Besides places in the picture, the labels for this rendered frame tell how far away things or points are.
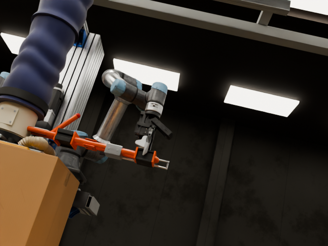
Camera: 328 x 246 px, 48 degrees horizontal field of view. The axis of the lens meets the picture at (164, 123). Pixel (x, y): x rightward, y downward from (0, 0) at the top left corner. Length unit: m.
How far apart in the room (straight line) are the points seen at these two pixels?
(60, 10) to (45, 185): 0.85
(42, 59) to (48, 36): 0.12
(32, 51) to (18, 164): 0.55
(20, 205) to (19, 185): 0.07
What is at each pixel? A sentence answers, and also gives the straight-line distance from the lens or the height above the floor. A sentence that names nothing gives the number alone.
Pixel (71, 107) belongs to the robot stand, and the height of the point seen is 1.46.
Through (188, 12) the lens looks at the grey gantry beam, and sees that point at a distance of 4.03.
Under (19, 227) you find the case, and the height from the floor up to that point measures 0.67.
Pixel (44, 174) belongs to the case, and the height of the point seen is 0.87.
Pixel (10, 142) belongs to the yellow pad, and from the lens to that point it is 1.57.
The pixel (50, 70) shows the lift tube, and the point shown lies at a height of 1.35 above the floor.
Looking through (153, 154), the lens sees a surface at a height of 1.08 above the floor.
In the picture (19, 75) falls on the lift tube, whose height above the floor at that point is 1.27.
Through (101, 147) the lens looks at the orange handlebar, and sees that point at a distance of 1.58.
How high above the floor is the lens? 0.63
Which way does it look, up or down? 22 degrees up
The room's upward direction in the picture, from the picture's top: 15 degrees clockwise
